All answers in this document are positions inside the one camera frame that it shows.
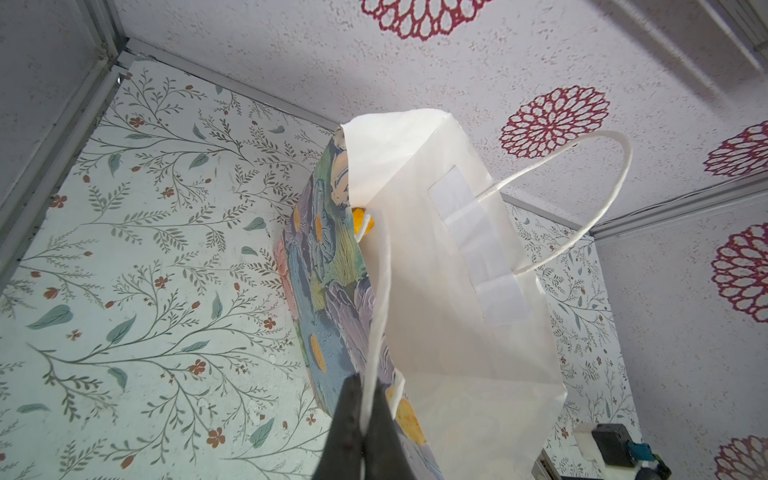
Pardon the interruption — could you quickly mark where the bread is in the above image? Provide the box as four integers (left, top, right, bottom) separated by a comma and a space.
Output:
352, 208, 374, 239

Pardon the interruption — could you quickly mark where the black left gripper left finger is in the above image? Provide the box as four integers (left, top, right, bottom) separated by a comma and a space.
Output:
313, 374, 363, 480

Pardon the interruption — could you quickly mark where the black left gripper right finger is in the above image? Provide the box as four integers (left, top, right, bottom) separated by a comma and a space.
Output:
362, 382, 415, 480

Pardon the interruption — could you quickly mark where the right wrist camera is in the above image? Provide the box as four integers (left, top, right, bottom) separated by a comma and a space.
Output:
573, 423, 672, 480

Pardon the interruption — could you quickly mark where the floral paper bag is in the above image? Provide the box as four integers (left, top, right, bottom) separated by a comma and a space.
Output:
272, 108, 634, 480

